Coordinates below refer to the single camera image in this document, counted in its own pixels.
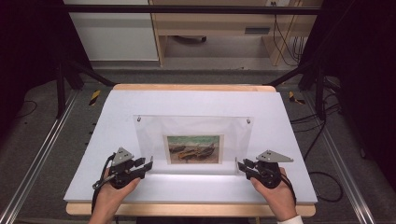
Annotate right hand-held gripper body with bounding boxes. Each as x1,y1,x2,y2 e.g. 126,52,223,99
252,149,294,189

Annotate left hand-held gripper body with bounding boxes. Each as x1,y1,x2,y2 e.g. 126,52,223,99
107,147,139,189

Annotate clear acrylic picture frame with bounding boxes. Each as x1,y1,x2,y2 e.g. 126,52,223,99
133,114,255,175

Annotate person's right hand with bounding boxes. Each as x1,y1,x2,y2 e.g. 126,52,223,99
249,167,299,220

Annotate person's left hand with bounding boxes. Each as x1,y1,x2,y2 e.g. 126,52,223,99
92,167,142,218

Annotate white board table cover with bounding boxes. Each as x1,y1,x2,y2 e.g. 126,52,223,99
63,90,318,205

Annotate painted boats picture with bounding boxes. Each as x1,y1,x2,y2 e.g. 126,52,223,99
163,133,225,165

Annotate wooden table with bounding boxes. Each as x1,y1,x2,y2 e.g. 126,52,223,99
65,83,317,218

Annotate yellow black tape piece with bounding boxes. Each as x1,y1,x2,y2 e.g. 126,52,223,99
89,90,102,106
288,91,306,105

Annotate black metal stand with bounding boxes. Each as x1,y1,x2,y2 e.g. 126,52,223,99
266,60,328,121
54,59,117,119

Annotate white cabinet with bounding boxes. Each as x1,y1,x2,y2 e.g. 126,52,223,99
63,0,160,62

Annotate light wooden desk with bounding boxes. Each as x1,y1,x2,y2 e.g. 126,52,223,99
148,0,324,67

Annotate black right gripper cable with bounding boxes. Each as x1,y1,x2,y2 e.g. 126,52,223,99
279,173,298,207

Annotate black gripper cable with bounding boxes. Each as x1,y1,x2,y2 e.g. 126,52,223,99
279,173,298,207
91,153,117,216

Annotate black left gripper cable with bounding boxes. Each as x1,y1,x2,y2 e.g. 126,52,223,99
91,153,117,216

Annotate aluminium floor rail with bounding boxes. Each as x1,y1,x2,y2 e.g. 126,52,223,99
0,89,80,224
302,91,377,224

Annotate thin black floor cable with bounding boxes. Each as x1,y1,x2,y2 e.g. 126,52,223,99
14,99,38,119

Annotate hanging black cables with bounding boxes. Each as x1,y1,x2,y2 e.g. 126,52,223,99
270,1,309,67

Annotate black horizontal frame bar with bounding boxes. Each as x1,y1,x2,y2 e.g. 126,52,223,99
61,4,322,16

